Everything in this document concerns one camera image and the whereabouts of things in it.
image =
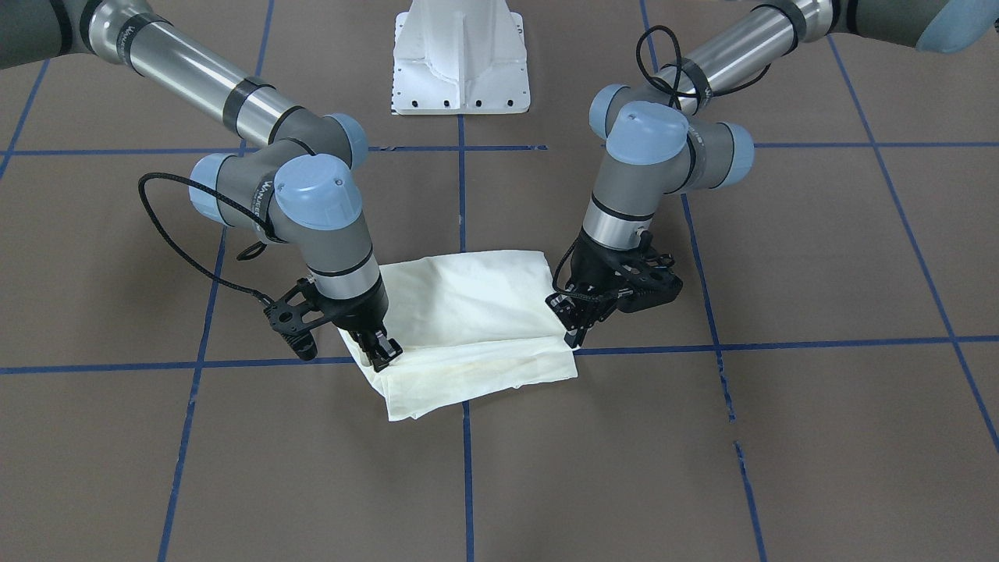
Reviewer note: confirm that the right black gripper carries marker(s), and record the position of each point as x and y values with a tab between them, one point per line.
361	310

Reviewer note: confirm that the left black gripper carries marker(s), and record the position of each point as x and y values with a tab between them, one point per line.
587	267

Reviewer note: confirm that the cream long sleeve cat shirt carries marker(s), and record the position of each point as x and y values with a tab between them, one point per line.
469	324

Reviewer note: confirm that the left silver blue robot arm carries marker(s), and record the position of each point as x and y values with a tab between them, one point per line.
657	145

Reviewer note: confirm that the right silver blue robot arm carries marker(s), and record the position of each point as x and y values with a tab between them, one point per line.
294	186

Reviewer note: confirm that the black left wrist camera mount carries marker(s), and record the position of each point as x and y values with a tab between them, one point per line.
649	280

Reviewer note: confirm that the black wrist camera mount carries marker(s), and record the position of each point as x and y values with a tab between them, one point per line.
296	314
649	280

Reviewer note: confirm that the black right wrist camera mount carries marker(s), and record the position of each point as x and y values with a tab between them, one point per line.
296	314

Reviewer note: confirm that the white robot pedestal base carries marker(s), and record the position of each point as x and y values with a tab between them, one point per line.
459	57

